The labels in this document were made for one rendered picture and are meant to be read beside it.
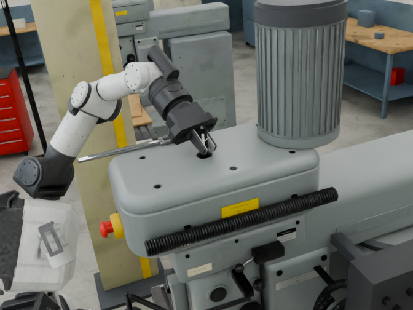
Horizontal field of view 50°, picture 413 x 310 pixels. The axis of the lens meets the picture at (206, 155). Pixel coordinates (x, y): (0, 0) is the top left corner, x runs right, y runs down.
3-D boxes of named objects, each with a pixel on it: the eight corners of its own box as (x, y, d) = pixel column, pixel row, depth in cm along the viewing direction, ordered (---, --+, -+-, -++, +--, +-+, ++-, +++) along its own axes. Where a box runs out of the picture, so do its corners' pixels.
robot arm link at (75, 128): (114, 88, 138) (79, 147, 143) (77, 71, 130) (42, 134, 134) (126, 104, 130) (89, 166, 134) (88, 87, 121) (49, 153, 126)
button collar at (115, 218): (117, 245, 102) (112, 224, 100) (112, 230, 107) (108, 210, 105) (125, 242, 103) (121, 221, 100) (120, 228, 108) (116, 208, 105)
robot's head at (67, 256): (48, 268, 126) (55, 269, 118) (34, 235, 126) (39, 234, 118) (70, 257, 129) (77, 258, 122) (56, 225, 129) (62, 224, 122)
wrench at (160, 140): (78, 165, 104) (78, 162, 104) (77, 158, 108) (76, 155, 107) (177, 142, 111) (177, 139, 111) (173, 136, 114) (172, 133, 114)
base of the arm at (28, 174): (6, 193, 132) (34, 203, 128) (14, 151, 131) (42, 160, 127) (43, 190, 146) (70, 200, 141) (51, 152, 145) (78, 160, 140)
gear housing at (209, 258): (180, 288, 102) (176, 254, 98) (155, 229, 123) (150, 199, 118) (308, 246, 111) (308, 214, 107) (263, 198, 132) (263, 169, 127)
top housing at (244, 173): (134, 269, 94) (121, 208, 87) (114, 206, 116) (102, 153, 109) (325, 211, 107) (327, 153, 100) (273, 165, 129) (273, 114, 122)
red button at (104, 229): (102, 242, 102) (99, 228, 100) (100, 232, 105) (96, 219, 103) (117, 238, 103) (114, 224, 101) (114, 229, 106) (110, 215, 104)
